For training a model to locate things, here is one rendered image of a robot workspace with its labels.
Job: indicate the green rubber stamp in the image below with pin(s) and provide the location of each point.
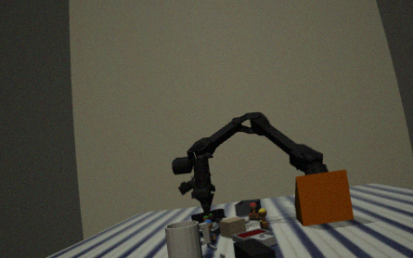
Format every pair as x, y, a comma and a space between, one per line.
208, 217

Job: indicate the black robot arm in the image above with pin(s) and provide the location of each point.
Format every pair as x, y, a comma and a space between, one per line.
302, 157

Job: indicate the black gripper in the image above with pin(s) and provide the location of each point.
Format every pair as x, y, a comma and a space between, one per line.
203, 191

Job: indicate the grey mug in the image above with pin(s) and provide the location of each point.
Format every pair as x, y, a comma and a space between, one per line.
183, 239

